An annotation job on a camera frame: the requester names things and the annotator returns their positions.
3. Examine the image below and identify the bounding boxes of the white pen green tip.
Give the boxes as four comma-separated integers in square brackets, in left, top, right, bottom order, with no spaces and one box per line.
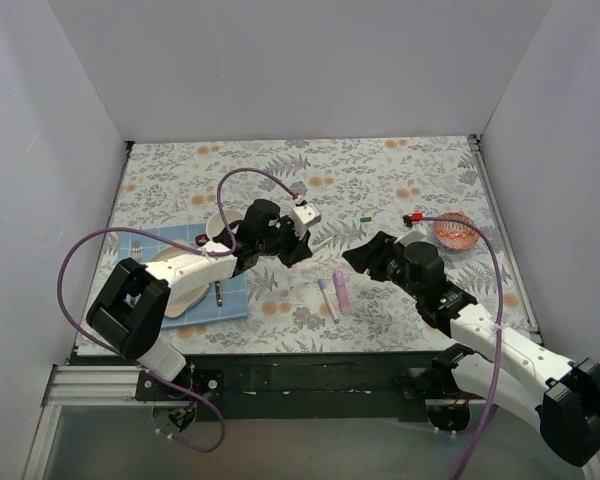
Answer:
[312,236,335,253]

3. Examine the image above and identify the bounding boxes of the white pen blue tip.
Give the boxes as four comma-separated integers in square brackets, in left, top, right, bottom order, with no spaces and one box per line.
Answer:
[320,288,340,324]

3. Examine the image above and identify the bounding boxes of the pink highlighter pen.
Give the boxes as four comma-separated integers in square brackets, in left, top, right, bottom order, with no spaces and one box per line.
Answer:
[333,270,351,314]

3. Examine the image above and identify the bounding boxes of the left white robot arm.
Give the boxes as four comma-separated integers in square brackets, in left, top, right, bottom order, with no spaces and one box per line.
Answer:
[86,199,321,400]

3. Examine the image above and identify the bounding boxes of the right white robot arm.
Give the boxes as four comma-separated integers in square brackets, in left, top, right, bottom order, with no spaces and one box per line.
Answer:
[343,232,600,467]

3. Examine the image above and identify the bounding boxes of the floral tablecloth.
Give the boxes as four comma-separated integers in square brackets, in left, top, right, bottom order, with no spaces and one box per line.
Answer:
[112,136,535,354]

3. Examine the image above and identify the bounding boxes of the white and red mug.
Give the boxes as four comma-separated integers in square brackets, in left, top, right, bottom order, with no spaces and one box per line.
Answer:
[195,209,244,247]

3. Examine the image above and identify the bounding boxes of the red patterned bowl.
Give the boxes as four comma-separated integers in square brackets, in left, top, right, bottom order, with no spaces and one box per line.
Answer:
[433,212,481,252]

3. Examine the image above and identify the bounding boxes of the beige ringed plate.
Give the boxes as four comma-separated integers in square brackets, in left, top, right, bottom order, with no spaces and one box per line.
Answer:
[149,246,210,319]

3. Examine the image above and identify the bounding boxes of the blue checked placemat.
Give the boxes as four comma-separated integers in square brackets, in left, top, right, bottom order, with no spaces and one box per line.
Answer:
[118,223,249,330]

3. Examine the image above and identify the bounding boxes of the silver fork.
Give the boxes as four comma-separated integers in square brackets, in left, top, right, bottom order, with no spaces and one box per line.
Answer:
[131,241,143,259]

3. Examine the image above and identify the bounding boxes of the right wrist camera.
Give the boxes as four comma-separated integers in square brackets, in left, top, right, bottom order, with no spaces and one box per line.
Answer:
[396,213,427,246]

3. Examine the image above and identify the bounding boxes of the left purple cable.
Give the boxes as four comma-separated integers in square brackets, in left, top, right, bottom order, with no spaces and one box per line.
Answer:
[57,168,301,454]

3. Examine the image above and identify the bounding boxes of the purple cable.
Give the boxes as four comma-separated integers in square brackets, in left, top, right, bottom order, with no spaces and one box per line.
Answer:
[419,215,506,480]
[57,168,301,454]

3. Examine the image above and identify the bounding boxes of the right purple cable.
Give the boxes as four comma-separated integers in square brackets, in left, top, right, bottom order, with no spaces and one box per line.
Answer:
[419,215,506,480]

